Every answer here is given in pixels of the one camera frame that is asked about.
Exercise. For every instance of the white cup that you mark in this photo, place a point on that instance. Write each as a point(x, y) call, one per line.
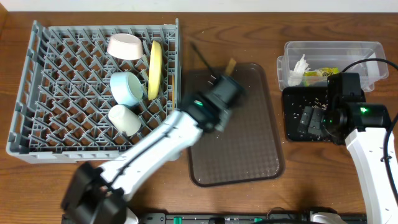
point(124, 120)

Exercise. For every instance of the grey plastic dishwasher rack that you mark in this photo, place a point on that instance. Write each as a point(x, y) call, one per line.
point(61, 111)

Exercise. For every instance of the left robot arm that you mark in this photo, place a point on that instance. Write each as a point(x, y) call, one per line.
point(101, 194)

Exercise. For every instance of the yellow green snack wrapper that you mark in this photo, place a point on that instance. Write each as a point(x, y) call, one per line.
point(318, 75)

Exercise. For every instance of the crumpled white tissue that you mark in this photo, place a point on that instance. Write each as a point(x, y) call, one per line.
point(296, 75)

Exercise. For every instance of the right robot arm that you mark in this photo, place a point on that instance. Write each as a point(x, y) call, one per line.
point(366, 131)

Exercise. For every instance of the yellow plate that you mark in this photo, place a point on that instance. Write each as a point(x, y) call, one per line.
point(155, 70)

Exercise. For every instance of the clear plastic waste bin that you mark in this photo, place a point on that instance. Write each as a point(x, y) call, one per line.
point(324, 54)

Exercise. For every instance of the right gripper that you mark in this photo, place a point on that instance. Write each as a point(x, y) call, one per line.
point(323, 119)

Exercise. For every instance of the brown serving tray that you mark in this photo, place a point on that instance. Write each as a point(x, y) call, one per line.
point(249, 148)

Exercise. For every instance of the wooden chopstick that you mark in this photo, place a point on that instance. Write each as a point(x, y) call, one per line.
point(173, 92)
point(230, 67)

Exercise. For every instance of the black tray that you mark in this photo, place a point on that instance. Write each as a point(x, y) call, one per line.
point(298, 102)

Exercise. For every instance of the pink bowl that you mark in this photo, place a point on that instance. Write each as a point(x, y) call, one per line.
point(125, 46)

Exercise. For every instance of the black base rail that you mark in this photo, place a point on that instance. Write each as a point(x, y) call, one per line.
point(312, 214)

